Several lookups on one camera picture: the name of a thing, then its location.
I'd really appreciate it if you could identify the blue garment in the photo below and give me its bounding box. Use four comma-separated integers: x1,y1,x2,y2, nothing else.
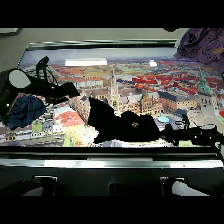
3,94,48,131

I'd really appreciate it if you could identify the purple garment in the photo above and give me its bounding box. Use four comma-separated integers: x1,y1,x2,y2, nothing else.
174,27,224,73

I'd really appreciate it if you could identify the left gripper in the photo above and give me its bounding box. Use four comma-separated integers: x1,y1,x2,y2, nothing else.
45,81,81,105

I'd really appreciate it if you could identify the silver frame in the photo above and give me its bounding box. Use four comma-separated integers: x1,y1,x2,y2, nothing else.
0,145,224,197

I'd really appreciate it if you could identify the black garment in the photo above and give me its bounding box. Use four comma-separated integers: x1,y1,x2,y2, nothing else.
87,96,163,145

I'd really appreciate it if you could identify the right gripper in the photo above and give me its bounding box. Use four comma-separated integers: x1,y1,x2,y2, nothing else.
161,123,186,147

